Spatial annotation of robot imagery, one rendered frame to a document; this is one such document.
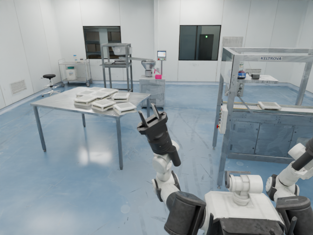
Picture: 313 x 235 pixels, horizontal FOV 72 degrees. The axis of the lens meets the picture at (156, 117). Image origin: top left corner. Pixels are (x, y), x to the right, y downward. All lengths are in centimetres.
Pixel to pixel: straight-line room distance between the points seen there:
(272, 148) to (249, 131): 43
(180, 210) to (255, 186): 28
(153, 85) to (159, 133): 441
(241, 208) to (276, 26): 796
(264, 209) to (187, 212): 28
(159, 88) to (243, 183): 450
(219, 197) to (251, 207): 12
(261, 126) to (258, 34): 541
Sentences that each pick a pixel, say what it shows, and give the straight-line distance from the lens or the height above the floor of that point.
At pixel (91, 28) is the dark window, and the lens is 833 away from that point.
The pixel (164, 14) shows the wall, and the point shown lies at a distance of 788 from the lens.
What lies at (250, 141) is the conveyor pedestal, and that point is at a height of 33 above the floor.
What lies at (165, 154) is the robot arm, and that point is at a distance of 88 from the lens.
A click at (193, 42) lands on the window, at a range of 792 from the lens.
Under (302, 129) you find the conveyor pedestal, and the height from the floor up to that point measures 57.
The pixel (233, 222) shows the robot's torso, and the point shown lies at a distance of 85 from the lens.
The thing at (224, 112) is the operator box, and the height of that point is 106.
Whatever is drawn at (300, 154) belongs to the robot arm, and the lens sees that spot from 106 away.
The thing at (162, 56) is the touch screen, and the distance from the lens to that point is 546.
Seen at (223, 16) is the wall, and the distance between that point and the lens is 807.
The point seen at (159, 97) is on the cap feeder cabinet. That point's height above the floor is 32.
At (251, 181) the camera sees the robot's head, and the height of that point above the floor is 133.
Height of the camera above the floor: 183
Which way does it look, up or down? 22 degrees down
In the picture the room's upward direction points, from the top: straight up
